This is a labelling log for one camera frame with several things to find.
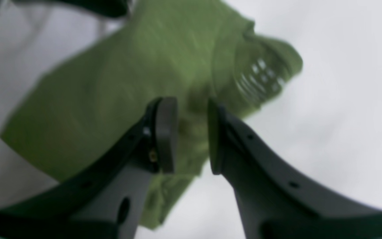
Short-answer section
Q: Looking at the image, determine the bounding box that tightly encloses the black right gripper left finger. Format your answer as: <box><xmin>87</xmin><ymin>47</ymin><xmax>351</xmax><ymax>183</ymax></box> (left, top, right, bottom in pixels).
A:
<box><xmin>0</xmin><ymin>97</ymin><xmax>178</xmax><ymax>239</ymax></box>

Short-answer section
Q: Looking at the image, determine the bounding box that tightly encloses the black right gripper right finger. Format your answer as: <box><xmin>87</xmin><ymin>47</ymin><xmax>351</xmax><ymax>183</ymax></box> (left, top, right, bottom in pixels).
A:
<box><xmin>207</xmin><ymin>99</ymin><xmax>382</xmax><ymax>239</ymax></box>

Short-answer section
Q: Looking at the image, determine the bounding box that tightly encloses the green T-shirt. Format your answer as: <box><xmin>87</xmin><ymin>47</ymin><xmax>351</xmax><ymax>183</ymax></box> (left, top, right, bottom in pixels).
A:
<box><xmin>0</xmin><ymin>0</ymin><xmax>303</xmax><ymax>230</ymax></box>

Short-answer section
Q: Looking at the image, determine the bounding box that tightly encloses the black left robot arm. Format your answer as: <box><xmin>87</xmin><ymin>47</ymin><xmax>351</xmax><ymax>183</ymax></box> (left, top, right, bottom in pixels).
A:
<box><xmin>13</xmin><ymin>0</ymin><xmax>132</xmax><ymax>19</ymax></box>

